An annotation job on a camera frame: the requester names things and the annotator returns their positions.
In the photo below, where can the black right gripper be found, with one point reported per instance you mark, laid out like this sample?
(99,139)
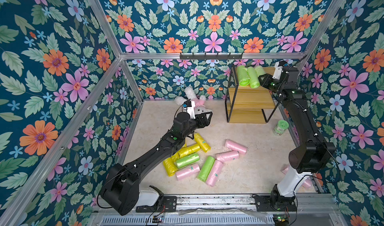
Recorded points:
(268,82)

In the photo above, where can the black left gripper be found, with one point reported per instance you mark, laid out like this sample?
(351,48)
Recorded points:
(204,123)

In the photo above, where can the green trash bag roll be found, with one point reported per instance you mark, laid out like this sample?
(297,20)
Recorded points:
(253,76)
(206,168)
(260,71)
(187,160)
(243,77)

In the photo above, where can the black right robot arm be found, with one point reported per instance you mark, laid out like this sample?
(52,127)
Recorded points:
(314,151)

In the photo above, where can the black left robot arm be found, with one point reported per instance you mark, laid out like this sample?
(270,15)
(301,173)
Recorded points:
(122,187)

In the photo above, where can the yellow trash bag roll right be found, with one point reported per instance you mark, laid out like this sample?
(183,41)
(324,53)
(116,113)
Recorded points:
(202,142)

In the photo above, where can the pink trash bag roll upper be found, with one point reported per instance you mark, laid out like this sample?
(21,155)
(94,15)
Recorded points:
(236,147)

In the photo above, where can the pink trash bag roll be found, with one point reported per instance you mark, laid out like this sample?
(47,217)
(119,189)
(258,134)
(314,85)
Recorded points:
(236,147)
(228,156)
(214,173)
(187,171)

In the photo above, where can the yellow trash bag roll middle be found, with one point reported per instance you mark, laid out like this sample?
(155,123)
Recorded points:
(186,151)

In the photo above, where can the pink trash bag roll middle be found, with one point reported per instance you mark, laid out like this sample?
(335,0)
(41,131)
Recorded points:
(228,156)

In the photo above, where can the pink trash bag roll lower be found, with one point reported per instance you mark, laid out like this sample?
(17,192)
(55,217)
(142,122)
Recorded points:
(214,173)

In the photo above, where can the yellow trash bag roll large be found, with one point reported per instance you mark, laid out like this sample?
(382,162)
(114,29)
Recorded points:
(170,167)

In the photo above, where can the pink trash bag roll left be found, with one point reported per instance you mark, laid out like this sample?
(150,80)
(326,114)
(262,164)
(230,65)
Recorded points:
(187,171)

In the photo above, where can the white plush bunny pink shirt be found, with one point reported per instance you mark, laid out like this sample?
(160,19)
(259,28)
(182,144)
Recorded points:
(199,101)

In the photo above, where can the upper green lidded jar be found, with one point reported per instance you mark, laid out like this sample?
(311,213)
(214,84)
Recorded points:
(281,127)

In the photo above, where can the green circuit board left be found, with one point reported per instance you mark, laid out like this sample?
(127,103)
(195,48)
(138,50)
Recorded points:
(157,219)

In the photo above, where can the green circuit board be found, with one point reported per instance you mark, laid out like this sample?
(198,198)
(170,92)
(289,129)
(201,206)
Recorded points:
(157,219)
(281,220)

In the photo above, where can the green circuit board right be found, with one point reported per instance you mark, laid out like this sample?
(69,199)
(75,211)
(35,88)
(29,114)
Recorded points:
(281,220)

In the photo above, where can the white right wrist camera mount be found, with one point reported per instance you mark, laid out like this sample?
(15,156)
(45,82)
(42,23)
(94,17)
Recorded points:
(279,69)

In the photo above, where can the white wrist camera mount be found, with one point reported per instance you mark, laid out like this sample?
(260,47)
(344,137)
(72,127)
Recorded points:
(189,107)
(279,69)

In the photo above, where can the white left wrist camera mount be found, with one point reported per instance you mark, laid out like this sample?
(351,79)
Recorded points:
(189,107)

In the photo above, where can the wooden shelf black metal frame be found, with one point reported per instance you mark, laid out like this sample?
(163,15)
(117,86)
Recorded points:
(246,105)

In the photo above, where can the black hook rail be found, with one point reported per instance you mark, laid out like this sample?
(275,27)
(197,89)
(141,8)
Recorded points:
(210,56)

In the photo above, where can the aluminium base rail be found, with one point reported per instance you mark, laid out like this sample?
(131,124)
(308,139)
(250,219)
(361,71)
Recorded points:
(310,209)

